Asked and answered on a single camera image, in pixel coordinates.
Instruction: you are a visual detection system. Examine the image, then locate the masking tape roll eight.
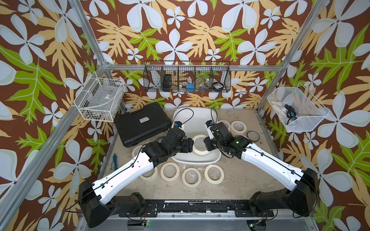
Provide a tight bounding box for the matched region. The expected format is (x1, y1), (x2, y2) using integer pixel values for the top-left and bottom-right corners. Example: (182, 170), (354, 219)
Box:
(220, 120), (230, 131)

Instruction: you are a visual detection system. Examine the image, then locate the masking tape roll eleven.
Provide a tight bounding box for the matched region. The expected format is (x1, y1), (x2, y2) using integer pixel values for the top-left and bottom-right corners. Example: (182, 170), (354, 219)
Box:
(193, 135), (210, 157)

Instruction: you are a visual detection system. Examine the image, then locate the white plastic storage box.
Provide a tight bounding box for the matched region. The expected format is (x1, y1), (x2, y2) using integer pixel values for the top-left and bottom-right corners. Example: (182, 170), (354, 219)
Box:
(172, 107), (221, 166)

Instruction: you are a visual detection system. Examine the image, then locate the masking tape roll seven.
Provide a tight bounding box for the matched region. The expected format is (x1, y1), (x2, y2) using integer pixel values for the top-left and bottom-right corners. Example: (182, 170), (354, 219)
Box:
(161, 162), (180, 182)

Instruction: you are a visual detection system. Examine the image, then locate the masking tape roll twelve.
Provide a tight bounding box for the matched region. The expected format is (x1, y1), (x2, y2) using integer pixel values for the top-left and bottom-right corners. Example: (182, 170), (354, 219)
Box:
(204, 165), (225, 185)

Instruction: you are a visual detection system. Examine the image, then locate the masking tape roll four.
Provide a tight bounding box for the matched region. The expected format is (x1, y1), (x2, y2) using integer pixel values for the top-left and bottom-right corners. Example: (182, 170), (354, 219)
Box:
(139, 168), (158, 182)

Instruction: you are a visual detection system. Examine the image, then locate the masking tape roll one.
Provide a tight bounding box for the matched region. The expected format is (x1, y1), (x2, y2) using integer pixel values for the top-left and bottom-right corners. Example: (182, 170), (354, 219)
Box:
(132, 145), (144, 158)

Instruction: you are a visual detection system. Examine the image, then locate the masking tape roll nine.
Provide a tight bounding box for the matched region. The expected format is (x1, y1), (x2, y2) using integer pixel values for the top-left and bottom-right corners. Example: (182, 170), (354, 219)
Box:
(182, 168), (201, 188)

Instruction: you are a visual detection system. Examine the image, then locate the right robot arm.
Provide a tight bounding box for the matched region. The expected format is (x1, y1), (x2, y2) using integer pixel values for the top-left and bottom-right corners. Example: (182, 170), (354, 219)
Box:
(204, 120), (320, 218)

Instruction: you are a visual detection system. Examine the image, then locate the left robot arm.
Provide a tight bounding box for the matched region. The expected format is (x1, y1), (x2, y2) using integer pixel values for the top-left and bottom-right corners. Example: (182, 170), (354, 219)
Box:
(78, 128), (194, 228)

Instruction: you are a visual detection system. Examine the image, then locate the masking tape roll five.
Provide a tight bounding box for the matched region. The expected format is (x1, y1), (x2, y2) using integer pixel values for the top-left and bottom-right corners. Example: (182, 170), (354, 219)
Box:
(230, 120), (247, 136)

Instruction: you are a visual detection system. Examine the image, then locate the blue box in basket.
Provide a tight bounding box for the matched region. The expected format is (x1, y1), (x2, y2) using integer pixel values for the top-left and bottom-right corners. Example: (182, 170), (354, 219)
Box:
(186, 84), (195, 92)

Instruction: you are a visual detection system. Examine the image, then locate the black box in basket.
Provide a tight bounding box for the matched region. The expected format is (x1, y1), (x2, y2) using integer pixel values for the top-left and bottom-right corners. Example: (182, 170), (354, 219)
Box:
(161, 74), (172, 91)

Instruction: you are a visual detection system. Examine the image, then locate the black plastic tool case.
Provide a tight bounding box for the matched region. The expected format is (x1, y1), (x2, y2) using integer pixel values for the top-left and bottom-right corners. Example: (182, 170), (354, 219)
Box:
(114, 102), (172, 148)

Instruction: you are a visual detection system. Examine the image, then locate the white mesh basket right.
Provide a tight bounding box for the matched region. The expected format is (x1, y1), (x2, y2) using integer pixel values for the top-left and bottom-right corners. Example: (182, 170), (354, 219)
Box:
(267, 84), (330, 133)

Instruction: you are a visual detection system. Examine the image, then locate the blue cable tie bundle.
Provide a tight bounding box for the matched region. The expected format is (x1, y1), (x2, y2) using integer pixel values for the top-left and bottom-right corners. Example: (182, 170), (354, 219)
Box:
(110, 154), (118, 171)

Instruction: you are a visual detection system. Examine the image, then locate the black wire basket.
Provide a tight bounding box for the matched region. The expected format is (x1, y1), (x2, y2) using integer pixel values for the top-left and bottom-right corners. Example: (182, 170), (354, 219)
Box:
(142, 61), (231, 93)

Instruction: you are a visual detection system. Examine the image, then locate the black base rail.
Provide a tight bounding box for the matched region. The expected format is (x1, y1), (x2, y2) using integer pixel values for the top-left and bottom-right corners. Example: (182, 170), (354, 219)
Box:
(120, 199), (277, 218)

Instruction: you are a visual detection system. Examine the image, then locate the black cable in basket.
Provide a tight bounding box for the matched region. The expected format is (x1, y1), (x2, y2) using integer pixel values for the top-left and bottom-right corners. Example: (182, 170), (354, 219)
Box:
(284, 104), (297, 120)

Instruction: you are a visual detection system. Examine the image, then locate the white wire basket left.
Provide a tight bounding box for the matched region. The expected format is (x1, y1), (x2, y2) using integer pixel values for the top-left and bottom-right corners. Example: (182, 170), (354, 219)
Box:
(77, 78), (125, 122)

